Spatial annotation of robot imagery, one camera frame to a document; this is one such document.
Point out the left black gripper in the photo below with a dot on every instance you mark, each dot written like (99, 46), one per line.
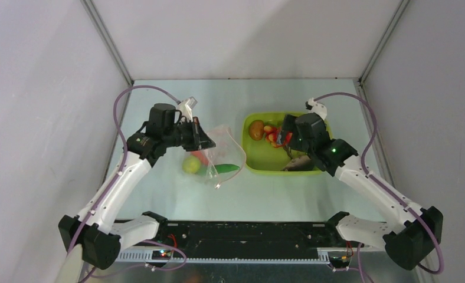
(205, 142)

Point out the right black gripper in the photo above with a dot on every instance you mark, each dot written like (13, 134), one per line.
(286, 130)

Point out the red chili pepper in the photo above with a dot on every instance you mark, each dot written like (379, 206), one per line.
(201, 157)

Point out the clear zip top bag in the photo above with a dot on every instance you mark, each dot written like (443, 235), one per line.
(227, 151)

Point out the green pear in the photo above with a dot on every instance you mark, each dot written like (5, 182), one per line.
(191, 165)

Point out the green cucumber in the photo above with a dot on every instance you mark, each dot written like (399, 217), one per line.
(217, 169)

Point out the green plastic bin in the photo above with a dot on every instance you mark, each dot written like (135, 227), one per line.
(261, 157)

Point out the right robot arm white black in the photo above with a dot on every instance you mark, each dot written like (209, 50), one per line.
(408, 232)

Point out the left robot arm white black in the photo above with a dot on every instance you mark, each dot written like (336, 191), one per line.
(94, 227)

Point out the grey toy fish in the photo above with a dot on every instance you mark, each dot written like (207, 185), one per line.
(299, 164)

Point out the brown kiwi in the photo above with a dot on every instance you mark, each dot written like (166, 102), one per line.
(256, 130)

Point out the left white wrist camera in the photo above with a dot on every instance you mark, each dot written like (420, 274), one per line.
(185, 107)

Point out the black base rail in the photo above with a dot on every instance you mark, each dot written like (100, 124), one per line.
(251, 241)

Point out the right aluminium corner post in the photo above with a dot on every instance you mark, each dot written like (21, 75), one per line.
(383, 40)

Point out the aluminium corner post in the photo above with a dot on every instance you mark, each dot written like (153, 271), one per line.
(383, 40)
(96, 19)

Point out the left aluminium corner post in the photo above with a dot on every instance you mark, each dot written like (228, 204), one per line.
(96, 19)

